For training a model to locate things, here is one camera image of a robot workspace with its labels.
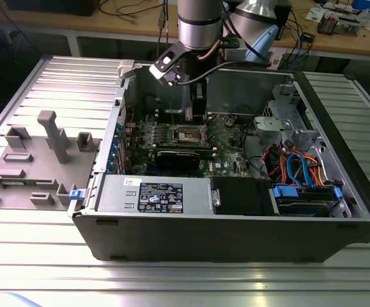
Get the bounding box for black PC case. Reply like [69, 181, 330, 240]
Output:
[68, 59, 370, 264]

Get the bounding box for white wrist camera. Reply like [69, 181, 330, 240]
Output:
[148, 44, 185, 87]

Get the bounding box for CPU socket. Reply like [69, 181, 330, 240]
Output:
[169, 123, 210, 145]

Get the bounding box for grey parts rack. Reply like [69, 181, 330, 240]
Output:
[0, 110, 104, 212]

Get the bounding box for black power supply label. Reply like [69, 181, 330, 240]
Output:
[139, 182, 184, 214]

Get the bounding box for metal socket cover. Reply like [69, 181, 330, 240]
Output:
[199, 112, 224, 143]

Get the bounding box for hard disk in blue carrier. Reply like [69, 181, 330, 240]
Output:
[269, 183, 344, 218]

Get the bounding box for grey case latch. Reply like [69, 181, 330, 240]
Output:
[117, 59, 136, 79]

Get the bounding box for wooden desk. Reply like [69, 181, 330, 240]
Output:
[0, 0, 370, 61]

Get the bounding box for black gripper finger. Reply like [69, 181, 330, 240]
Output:
[190, 81, 209, 124]

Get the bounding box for black heat sink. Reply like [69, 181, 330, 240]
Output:
[317, 14, 338, 36]

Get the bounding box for black RAM slot row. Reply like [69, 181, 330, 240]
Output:
[157, 110, 212, 125]

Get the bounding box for green circuit device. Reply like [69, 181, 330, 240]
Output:
[336, 14, 362, 36]

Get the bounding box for black wire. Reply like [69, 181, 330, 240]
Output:
[242, 123, 274, 180]

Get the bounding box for silver power supply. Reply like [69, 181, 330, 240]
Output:
[96, 174, 213, 216]

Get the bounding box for green motherboard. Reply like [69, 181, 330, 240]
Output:
[122, 111, 252, 180]

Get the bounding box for white barcode label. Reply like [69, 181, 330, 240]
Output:
[269, 52, 284, 70]

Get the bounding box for black graphics card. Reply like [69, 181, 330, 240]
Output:
[155, 149, 201, 172]

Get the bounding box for blue wire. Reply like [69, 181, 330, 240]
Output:
[286, 153, 310, 188]

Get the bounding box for black monitor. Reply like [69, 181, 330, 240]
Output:
[4, 0, 96, 17]

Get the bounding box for silver metal drive cage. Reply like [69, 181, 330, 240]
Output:
[253, 82, 331, 167]

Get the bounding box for red orange wire bundle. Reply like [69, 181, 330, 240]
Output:
[262, 145, 289, 180]

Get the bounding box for blue cable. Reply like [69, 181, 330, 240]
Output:
[295, 30, 304, 60]

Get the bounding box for blue expansion slot clips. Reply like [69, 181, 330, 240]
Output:
[107, 123, 123, 175]

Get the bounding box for white papers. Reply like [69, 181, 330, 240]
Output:
[305, 6, 325, 22]

